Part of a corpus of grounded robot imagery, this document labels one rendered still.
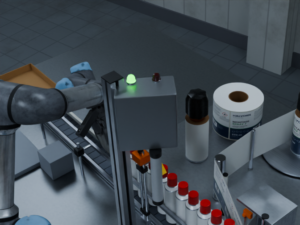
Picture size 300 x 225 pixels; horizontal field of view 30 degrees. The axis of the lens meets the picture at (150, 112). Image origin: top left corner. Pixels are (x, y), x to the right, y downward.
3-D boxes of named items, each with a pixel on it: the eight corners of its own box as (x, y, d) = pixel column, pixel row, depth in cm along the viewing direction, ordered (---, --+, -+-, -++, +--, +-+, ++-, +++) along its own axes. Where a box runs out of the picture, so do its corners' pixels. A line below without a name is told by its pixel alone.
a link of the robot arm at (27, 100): (45, 93, 152) (122, 77, 196) (12, 86, 156) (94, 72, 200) (43, 134, 154) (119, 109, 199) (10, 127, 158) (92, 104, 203)
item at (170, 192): (184, 219, 193) (183, 176, 180) (172, 227, 190) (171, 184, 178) (174, 211, 196) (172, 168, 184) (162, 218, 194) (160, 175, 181)
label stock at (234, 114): (217, 142, 224) (218, 114, 215) (208, 112, 240) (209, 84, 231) (266, 138, 225) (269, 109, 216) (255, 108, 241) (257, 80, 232)
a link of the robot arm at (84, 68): (64, 70, 206) (75, 64, 213) (75, 97, 208) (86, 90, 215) (81, 64, 202) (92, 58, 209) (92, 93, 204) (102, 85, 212)
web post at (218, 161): (227, 197, 200) (229, 157, 189) (218, 203, 198) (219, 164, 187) (218, 189, 203) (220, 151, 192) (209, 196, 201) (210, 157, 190)
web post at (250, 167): (254, 168, 211) (257, 130, 200) (250, 171, 210) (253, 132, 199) (250, 165, 212) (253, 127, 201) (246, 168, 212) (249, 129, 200)
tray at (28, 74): (63, 95, 264) (61, 88, 261) (13, 118, 252) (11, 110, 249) (32, 69, 283) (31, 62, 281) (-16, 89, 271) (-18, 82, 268)
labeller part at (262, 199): (297, 207, 161) (297, 205, 160) (271, 227, 155) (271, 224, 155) (262, 182, 169) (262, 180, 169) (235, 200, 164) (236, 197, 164)
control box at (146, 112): (177, 147, 161) (177, 94, 150) (118, 152, 161) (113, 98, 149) (174, 126, 169) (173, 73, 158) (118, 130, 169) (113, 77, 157)
